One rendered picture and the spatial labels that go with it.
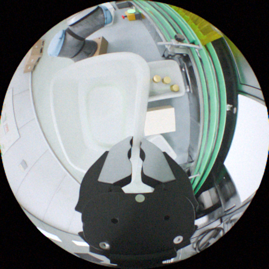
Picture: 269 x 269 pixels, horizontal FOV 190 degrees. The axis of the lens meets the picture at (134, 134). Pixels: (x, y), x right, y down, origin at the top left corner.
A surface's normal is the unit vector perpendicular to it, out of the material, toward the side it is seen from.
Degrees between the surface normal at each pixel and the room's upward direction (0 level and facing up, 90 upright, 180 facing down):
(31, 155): 90
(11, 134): 88
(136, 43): 0
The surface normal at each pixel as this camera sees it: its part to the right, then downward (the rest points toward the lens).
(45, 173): 0.96, -0.19
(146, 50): -0.10, 0.47
